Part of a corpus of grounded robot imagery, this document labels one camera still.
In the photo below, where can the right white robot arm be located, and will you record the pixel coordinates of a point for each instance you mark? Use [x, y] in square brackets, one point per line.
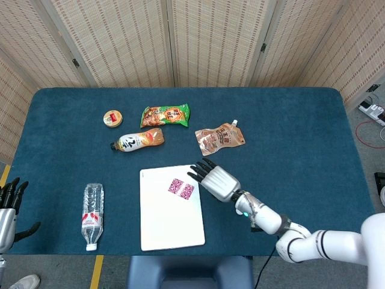
[316, 241]

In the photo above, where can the white rectangular board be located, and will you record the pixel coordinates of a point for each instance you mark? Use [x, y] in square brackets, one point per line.
[168, 222]

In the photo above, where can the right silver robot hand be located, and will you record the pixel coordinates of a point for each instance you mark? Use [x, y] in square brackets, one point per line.
[219, 182]

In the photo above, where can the brown spout pouch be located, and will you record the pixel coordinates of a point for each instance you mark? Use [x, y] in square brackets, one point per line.
[219, 138]

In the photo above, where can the yellow floor tape strip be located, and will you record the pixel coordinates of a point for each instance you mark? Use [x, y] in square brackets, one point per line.
[4, 176]
[97, 271]

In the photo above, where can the woven bamboo folding screen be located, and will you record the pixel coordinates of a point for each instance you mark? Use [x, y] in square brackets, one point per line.
[126, 39]

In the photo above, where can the dark teal tablecloth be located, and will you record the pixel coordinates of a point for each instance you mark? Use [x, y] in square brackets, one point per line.
[285, 135]

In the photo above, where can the white power strip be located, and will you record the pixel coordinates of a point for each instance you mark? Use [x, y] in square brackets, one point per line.
[373, 111]

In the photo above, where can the green snack bag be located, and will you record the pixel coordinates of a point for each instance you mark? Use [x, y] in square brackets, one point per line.
[165, 115]

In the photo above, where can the grey sneaker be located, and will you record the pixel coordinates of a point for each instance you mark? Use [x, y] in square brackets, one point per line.
[25, 282]

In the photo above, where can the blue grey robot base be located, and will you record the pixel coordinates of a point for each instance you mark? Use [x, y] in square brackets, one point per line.
[189, 271]

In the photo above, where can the black screen hinge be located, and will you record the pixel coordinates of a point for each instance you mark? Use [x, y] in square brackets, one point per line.
[263, 47]
[75, 63]

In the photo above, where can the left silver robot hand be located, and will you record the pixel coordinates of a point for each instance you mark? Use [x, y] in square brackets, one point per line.
[6, 222]

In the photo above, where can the orange tea bottle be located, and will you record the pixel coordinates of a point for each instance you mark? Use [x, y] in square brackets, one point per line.
[138, 140]

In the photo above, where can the clear water bottle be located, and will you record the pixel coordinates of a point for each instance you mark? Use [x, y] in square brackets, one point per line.
[92, 210]

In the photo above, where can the round yellow tin can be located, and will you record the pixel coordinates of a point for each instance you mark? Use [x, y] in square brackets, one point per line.
[112, 118]

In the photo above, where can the black box on floor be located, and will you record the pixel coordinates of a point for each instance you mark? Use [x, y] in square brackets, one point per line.
[379, 180]

